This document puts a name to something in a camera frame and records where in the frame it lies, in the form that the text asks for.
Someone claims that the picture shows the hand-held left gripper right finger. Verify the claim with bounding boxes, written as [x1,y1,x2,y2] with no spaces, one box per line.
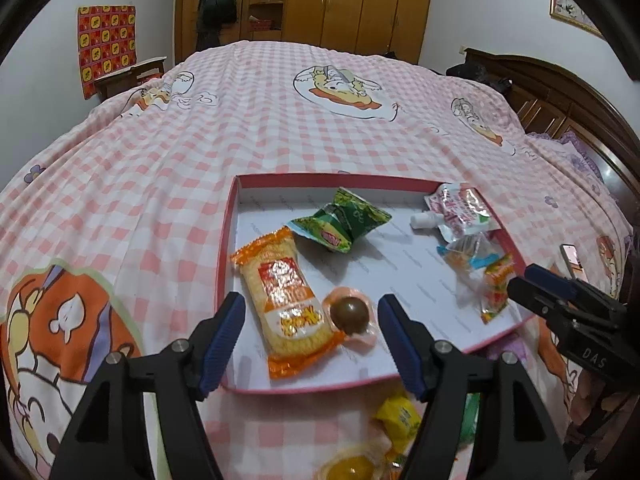
[377,294,572,480]

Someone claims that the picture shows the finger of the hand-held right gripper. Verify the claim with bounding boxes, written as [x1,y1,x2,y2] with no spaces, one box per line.
[524,262,626,311]
[506,277,583,323]

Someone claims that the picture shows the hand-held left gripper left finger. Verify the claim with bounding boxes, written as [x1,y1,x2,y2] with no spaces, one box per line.
[57,290,247,480]

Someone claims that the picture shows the colourful gummy candy packet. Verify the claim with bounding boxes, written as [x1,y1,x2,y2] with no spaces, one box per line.
[475,254,521,325]

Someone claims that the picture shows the brown jelly cup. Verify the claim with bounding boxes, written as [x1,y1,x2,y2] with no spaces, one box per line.
[321,286,383,348]

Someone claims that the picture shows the yellow candy packet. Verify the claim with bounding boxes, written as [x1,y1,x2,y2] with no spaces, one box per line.
[375,394,423,443]

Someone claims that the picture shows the clear packet with blue edge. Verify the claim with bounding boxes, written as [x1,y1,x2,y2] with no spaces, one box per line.
[437,232,506,273]

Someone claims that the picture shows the orange rice cracker packet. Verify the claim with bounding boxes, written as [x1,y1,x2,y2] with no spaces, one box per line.
[230,226,346,380]

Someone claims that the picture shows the shallow red cardboard box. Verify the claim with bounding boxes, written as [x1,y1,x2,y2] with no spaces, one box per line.
[216,174,535,393]

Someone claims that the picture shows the large green snack packet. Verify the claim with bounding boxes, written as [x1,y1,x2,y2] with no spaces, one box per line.
[457,392,481,446]

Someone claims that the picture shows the red spout pouch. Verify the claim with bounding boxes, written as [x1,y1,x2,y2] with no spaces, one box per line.
[411,182,501,245]

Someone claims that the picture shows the yellow jelly cup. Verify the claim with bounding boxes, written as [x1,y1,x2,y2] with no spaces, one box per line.
[314,447,396,480]

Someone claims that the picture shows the small green snack packet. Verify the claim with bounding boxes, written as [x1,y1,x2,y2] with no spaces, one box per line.
[285,187,392,253]

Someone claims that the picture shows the pink phone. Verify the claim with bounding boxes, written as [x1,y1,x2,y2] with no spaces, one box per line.
[560,243,591,283]

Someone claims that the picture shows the purple floral pillow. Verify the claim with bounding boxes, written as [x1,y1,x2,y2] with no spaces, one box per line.
[525,130,608,181]

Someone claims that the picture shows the dark wooden headboard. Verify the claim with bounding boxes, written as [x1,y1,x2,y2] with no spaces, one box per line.
[462,47,640,211]

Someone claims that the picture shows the pink checked printed blanket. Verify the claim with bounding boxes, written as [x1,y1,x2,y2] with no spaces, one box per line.
[0,40,636,480]

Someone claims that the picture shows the dark cloth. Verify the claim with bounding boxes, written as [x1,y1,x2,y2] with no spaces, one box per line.
[445,60,516,96]

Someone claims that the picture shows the small wooden table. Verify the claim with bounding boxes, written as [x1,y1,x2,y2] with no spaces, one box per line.
[94,56,168,101]

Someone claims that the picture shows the hanging dark clothes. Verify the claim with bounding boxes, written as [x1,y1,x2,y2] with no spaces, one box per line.
[192,0,241,53]

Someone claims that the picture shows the wooden wardrobe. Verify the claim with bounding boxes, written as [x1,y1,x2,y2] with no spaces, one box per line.
[175,0,436,66]

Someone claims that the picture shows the framed wall picture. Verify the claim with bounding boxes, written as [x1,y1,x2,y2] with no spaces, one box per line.
[549,0,608,41]

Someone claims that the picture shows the red and yellow wall poster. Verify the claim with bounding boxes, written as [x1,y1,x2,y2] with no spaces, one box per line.
[76,5,137,101]

